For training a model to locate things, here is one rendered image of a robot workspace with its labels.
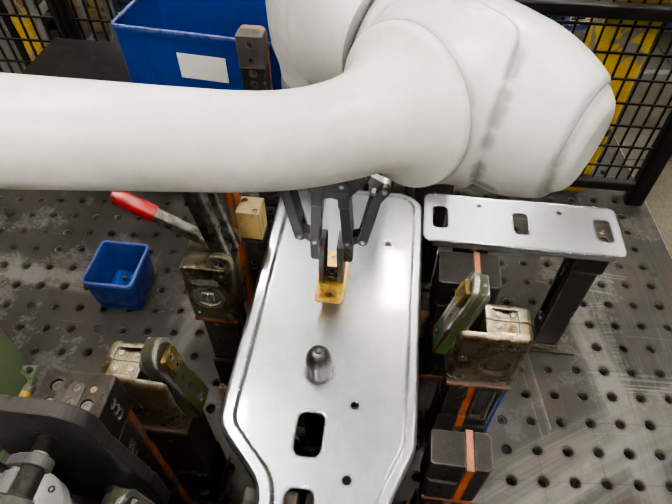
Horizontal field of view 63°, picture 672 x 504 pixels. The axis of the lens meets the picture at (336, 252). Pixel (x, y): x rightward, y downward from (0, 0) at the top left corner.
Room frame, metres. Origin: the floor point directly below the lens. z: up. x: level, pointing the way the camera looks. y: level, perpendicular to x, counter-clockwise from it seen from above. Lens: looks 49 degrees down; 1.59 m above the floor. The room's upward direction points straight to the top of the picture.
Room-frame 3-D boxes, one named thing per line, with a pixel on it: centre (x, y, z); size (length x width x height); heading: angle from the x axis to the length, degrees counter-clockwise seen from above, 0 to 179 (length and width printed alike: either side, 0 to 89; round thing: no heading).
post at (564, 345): (0.55, -0.39, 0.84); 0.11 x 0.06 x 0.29; 83
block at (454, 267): (0.49, -0.19, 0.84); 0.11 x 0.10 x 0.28; 83
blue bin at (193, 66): (0.90, 0.20, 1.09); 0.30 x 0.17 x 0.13; 77
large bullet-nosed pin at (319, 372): (0.32, 0.02, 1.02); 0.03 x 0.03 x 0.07
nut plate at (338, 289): (0.44, 0.00, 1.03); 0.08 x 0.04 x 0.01; 173
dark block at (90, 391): (0.23, 0.25, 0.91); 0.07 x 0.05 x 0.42; 83
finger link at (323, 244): (0.44, 0.02, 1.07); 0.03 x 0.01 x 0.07; 173
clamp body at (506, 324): (0.36, -0.19, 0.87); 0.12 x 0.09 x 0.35; 83
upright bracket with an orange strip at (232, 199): (0.56, 0.15, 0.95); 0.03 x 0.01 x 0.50; 173
